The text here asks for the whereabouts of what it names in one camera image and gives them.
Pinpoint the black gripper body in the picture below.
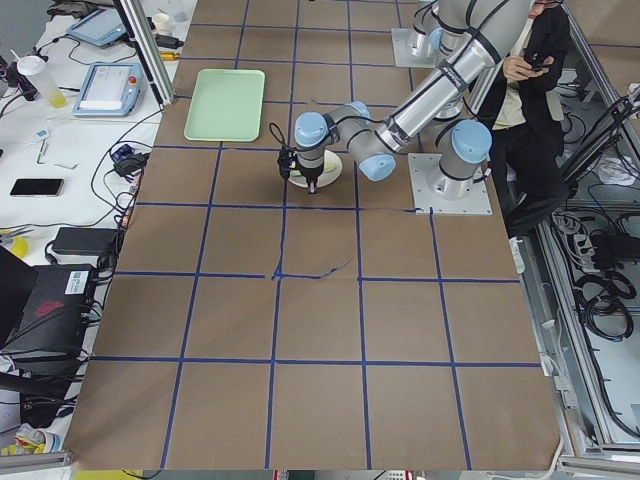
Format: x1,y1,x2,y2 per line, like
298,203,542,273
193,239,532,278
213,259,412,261
297,159,323,186

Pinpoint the white round plate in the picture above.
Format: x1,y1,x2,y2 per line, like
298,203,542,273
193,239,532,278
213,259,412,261
288,150,343,188

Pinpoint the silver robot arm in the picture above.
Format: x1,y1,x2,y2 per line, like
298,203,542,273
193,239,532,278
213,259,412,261
293,1,532,194
409,0,442,60

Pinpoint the light green tray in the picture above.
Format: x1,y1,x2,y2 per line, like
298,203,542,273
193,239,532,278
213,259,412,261
184,69,265,142

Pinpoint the seated person in black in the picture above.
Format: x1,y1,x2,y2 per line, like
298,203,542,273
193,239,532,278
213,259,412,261
480,1,570,274

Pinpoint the blue teach pendant near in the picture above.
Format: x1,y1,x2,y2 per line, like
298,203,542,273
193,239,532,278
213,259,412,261
72,62,144,117

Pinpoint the blue teach pendant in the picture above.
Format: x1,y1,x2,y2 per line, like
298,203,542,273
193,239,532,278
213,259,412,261
72,62,144,117
67,9,126,48

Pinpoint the black power adapter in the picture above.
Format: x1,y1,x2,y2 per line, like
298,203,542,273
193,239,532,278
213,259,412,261
52,227,116,256

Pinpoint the phone in person's hands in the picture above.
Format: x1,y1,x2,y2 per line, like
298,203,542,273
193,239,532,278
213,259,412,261
525,57,554,77

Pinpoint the blue teach pendant far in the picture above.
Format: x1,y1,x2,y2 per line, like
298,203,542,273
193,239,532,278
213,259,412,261
67,9,126,48

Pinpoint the black smartphone on table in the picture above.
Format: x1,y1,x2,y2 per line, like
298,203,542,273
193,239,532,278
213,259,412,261
10,178,64,197

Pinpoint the clear bottle yellow liquid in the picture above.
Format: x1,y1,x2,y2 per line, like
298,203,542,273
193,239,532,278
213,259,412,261
17,55,67,108

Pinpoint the black computer box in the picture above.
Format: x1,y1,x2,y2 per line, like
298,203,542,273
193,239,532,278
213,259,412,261
1,248,97,399

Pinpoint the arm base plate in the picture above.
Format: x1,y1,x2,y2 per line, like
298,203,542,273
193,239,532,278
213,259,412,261
408,153,492,216
391,27,443,68

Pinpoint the aluminium frame post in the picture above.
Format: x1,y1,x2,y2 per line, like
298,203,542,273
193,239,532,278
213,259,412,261
113,0,175,107

